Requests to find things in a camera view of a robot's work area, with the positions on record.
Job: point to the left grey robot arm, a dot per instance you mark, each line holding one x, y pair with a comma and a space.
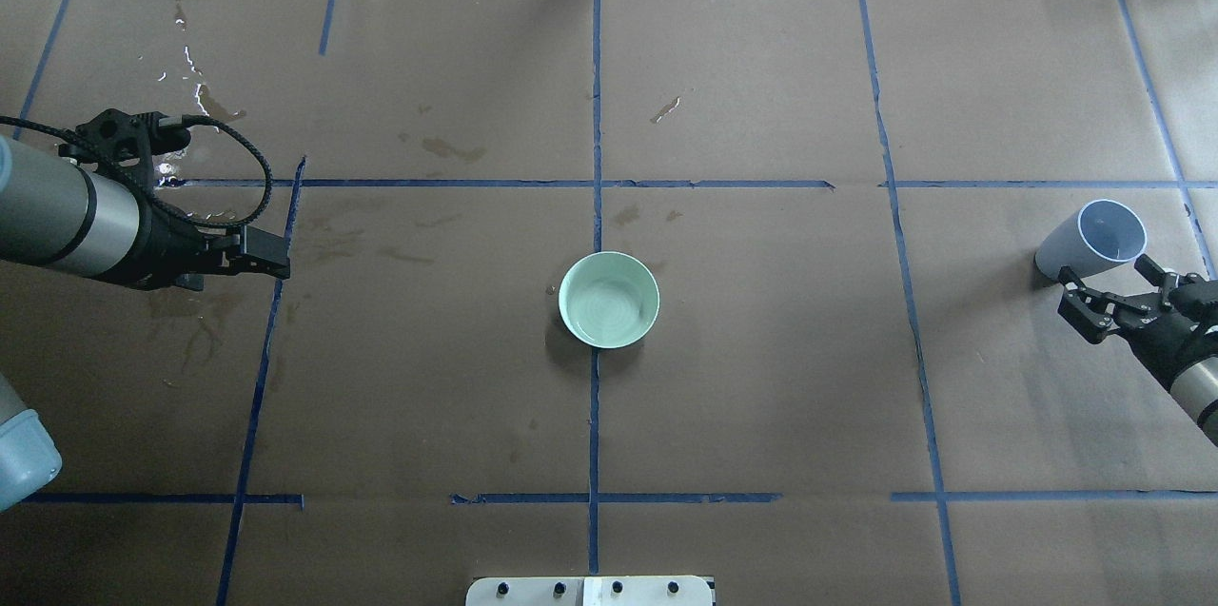
115, 381

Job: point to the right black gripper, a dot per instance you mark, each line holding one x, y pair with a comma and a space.
1172, 336

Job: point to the mint green ceramic bowl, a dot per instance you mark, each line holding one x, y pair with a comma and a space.
609, 299

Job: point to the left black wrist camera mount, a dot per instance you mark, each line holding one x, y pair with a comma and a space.
125, 146

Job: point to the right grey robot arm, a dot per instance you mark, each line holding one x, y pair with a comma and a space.
1195, 391

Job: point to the light blue plastic cup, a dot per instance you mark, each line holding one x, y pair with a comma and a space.
1099, 236

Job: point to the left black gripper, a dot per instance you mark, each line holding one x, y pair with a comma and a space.
164, 244

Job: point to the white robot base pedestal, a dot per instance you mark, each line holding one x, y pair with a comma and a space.
593, 590

